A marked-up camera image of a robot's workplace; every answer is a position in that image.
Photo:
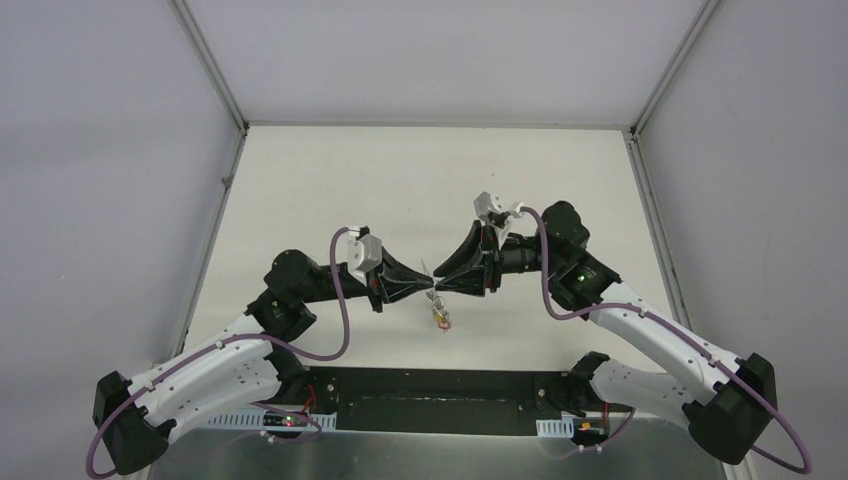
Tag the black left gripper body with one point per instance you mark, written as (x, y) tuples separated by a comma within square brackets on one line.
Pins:
[(377, 288)]

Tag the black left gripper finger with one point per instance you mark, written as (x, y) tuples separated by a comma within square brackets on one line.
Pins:
[(393, 292), (396, 275)]

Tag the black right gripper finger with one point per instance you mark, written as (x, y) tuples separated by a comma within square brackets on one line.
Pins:
[(468, 279), (464, 262)]

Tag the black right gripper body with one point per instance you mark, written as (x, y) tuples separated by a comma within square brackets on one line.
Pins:
[(492, 252)]

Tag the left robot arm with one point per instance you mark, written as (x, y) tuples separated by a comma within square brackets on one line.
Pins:
[(250, 360)]

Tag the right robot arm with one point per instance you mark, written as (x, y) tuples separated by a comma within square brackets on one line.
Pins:
[(722, 400)]

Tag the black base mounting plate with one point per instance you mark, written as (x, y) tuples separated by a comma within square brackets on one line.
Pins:
[(468, 402)]

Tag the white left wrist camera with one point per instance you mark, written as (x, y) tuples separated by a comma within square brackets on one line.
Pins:
[(364, 253)]

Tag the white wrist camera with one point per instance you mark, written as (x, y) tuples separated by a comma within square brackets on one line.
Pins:
[(364, 253), (493, 212)]

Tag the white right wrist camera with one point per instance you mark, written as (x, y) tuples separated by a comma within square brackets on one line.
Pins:
[(493, 212)]

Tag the aluminium frame rails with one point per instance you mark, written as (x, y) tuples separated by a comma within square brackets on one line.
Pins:
[(397, 114)]

